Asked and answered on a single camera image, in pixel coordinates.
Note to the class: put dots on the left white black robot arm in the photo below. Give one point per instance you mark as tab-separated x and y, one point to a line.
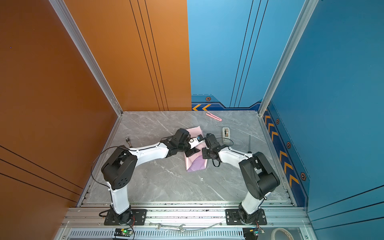
119	168

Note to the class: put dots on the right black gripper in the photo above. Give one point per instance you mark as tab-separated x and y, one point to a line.
204	150

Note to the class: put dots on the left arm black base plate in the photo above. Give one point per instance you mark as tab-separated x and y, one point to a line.
135	217

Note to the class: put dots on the green circuit board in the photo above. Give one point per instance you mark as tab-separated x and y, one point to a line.
124	234
251	233

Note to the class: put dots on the silver wrench on rail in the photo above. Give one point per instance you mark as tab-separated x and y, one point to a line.
158	226

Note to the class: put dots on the right green circuit board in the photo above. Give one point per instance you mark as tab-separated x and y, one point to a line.
251	233

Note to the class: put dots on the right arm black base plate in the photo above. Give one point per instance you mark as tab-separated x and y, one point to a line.
240	217

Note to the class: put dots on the red handled ratchet tool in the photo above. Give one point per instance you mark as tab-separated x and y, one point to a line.
128	142

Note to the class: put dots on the white tape dispenser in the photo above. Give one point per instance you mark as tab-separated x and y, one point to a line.
226	136

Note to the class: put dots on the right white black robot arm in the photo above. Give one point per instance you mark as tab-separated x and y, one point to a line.
259	176

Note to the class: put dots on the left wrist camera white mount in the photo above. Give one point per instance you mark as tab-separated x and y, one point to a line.
189	136

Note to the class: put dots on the pink wrapping paper sheet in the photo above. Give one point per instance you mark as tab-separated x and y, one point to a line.
196	161

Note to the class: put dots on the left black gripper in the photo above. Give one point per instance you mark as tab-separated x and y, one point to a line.
193	151

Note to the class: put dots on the left green circuit board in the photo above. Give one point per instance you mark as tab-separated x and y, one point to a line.
124	234

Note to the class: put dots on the pink scissors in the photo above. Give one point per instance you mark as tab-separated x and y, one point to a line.
213	117

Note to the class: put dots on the yellow handled screwdriver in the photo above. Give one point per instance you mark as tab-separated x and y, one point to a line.
249	148

